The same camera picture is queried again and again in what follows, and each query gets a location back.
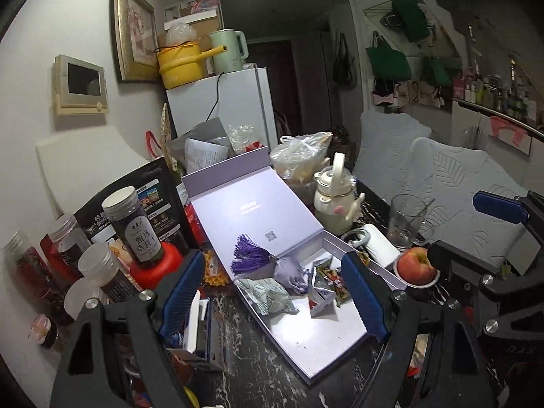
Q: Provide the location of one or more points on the gold framed picture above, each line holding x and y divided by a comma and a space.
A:
136, 29

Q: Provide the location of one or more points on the white bag in pot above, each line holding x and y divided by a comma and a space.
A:
180, 34

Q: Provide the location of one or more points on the white cabinet counter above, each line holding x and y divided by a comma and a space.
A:
467, 131

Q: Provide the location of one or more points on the red yellow snack packet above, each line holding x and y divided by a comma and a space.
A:
331, 280

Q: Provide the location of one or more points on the woven straw fan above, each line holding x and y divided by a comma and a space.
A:
166, 127

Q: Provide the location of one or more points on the wall intercom panel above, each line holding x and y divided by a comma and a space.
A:
80, 85

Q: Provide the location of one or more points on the yellow lemon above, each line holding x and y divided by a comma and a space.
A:
192, 398

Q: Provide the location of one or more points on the red labelled clear jar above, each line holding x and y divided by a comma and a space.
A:
68, 242

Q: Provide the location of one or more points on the dark brown door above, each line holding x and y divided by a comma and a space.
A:
276, 76

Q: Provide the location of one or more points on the white blue medicine box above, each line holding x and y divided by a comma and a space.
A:
204, 331

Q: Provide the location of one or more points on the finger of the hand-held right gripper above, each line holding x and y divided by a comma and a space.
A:
463, 261
499, 206

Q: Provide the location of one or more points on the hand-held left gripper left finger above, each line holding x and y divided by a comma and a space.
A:
182, 295

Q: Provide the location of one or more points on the jar of red berries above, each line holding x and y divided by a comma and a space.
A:
29, 272

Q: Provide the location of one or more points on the grey metal bowl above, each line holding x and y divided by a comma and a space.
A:
414, 285

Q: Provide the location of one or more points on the white cartoon dog bottle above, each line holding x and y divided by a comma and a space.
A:
333, 204

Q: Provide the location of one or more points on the lavender gift box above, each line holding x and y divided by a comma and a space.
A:
255, 204

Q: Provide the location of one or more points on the pink cloth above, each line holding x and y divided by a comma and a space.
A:
508, 131

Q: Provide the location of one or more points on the dark tea jar black lid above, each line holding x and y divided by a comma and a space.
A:
131, 229

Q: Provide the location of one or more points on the yellow patterned candy bag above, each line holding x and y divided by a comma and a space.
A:
214, 270

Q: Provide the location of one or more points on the yellow pot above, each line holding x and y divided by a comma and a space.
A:
180, 66

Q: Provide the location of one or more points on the glass mug with stirrer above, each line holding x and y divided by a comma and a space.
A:
403, 221

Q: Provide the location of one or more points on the pale green electric kettle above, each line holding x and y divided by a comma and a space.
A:
227, 53

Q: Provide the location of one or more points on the leaf pattern cushioned chair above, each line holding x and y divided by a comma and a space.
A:
386, 153
467, 195

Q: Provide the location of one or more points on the grey paper bag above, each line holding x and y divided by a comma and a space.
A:
199, 131

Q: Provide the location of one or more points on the black standing pouch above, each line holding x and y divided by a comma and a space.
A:
161, 195

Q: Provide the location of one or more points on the red canister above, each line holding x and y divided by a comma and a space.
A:
157, 267

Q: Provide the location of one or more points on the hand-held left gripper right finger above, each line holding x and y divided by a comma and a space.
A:
365, 295

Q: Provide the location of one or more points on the white line-drawing tissue pack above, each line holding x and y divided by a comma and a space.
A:
265, 297

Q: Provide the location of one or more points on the purple tassel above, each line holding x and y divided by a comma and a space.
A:
250, 259

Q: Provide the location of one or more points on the plastic bag of food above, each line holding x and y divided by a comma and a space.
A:
297, 157

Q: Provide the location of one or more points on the red apple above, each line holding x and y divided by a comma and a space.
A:
416, 265

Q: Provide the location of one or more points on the black hanging bag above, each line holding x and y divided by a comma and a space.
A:
343, 66

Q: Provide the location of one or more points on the white refrigerator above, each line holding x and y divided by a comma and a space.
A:
242, 102

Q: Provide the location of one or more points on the small pink lidded jar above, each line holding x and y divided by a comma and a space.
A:
42, 331

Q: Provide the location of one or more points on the green tote bags on wall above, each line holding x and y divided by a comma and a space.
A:
442, 25

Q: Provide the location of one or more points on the row of bottles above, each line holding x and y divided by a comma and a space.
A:
497, 93

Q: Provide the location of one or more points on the green tote bag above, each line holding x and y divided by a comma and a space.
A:
389, 61
437, 72
410, 19

